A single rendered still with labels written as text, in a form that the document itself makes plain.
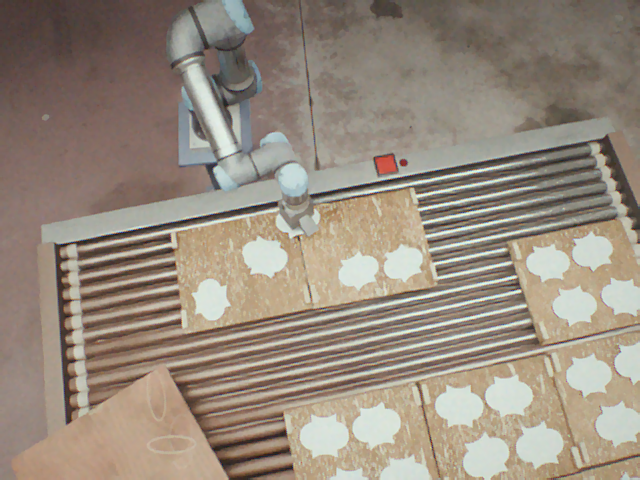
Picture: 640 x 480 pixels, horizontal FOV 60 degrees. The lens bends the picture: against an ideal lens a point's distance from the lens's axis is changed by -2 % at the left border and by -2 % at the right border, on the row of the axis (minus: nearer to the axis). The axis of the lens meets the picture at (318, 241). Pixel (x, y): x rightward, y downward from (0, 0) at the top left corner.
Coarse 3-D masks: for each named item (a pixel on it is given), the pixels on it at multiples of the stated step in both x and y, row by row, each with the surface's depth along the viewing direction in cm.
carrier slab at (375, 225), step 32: (320, 224) 191; (352, 224) 191; (384, 224) 191; (416, 224) 191; (320, 256) 187; (352, 256) 187; (384, 256) 187; (320, 288) 184; (352, 288) 184; (384, 288) 183; (416, 288) 183
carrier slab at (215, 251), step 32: (224, 224) 191; (256, 224) 191; (192, 256) 188; (224, 256) 187; (288, 256) 187; (192, 288) 184; (256, 288) 184; (288, 288) 184; (192, 320) 180; (224, 320) 180
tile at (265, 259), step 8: (256, 248) 185; (264, 248) 185; (272, 248) 185; (248, 256) 184; (256, 256) 184; (264, 256) 184; (272, 256) 184; (280, 256) 184; (248, 264) 183; (256, 264) 183; (264, 264) 183; (272, 264) 183; (280, 264) 183; (256, 272) 183; (264, 272) 183; (272, 272) 183
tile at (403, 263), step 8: (400, 248) 187; (408, 248) 187; (392, 256) 186; (400, 256) 186; (408, 256) 186; (416, 256) 186; (384, 264) 185; (392, 264) 185; (400, 264) 185; (408, 264) 185; (416, 264) 185; (384, 272) 185; (392, 272) 184; (400, 272) 184; (408, 272) 184; (416, 272) 184
